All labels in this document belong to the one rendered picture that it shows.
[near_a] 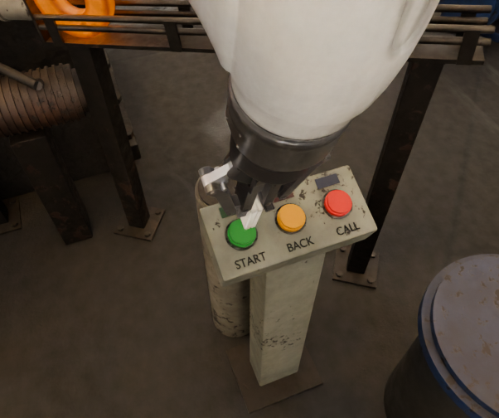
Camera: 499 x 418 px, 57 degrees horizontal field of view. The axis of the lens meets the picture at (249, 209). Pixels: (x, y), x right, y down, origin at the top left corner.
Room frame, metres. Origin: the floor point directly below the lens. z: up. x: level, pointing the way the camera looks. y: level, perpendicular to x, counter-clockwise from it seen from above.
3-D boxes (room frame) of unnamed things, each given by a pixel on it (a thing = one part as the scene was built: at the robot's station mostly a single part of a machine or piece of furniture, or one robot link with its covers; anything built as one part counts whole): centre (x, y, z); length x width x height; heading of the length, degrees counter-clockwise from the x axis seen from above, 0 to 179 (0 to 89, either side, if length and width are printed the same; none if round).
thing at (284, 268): (0.40, -0.06, 0.31); 0.24 x 0.16 x 0.62; 111
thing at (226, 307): (0.53, 0.04, 0.26); 0.12 x 0.12 x 0.52
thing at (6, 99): (0.83, 0.48, 0.27); 0.22 x 0.13 x 0.53; 111
